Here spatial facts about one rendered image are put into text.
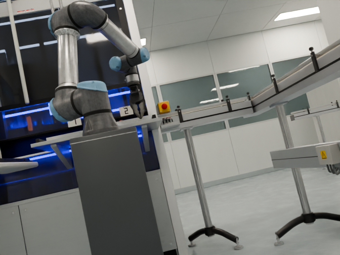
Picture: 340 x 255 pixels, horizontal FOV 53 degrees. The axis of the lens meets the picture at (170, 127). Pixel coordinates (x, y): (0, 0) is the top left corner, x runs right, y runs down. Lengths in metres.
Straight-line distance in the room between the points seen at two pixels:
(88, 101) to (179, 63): 5.90
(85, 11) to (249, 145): 5.93
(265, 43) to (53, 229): 6.36
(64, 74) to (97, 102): 0.24
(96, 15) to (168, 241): 1.41
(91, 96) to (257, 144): 6.08
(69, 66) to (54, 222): 1.11
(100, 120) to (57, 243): 1.15
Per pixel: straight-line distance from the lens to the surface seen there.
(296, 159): 2.17
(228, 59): 7.45
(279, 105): 2.28
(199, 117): 2.41
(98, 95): 1.39
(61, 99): 1.49
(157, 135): 2.26
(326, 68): 1.68
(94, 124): 1.36
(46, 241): 2.35
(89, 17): 1.63
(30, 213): 2.35
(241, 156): 7.15
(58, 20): 1.68
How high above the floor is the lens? 0.62
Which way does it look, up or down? 6 degrees up
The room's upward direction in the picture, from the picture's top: 13 degrees counter-clockwise
